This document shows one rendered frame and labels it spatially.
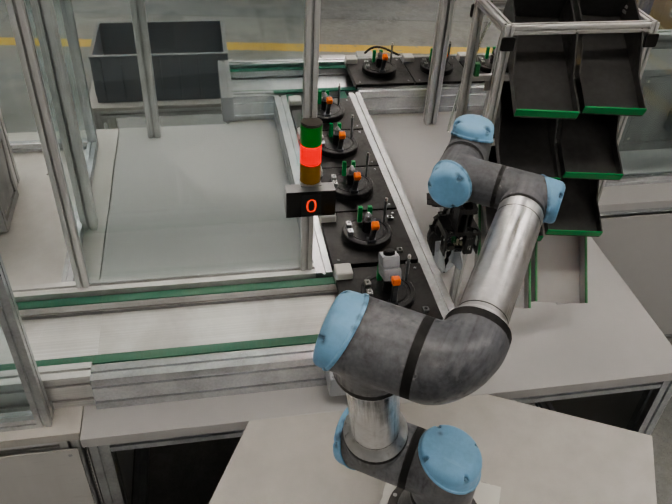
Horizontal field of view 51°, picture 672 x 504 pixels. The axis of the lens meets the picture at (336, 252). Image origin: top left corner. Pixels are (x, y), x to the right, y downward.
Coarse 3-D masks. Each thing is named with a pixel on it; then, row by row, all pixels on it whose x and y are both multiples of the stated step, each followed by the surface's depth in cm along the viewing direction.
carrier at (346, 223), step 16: (368, 208) 198; (384, 208) 198; (320, 224) 204; (336, 224) 203; (352, 224) 200; (368, 224) 195; (384, 224) 200; (400, 224) 204; (336, 240) 197; (352, 240) 194; (368, 240) 193; (384, 240) 194; (400, 240) 198; (336, 256) 191; (352, 256) 192; (368, 256) 192; (400, 256) 192; (416, 256) 193
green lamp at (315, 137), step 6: (300, 126) 159; (300, 132) 159; (306, 132) 157; (312, 132) 157; (318, 132) 157; (300, 138) 160; (306, 138) 158; (312, 138) 158; (318, 138) 158; (306, 144) 159; (312, 144) 159; (318, 144) 159
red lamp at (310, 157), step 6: (300, 144) 161; (300, 150) 162; (306, 150) 160; (312, 150) 160; (318, 150) 160; (300, 156) 163; (306, 156) 161; (312, 156) 161; (318, 156) 162; (300, 162) 163; (306, 162) 162; (312, 162) 162; (318, 162) 163
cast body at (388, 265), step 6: (384, 252) 173; (390, 252) 172; (396, 252) 174; (384, 258) 172; (390, 258) 172; (396, 258) 172; (378, 264) 177; (384, 264) 172; (390, 264) 172; (396, 264) 173; (384, 270) 172; (390, 270) 172; (396, 270) 172; (384, 276) 172; (390, 276) 172
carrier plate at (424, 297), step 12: (360, 276) 185; (408, 276) 186; (420, 276) 186; (348, 288) 181; (360, 288) 181; (420, 288) 183; (420, 300) 179; (432, 300) 179; (420, 312) 175; (432, 312) 176
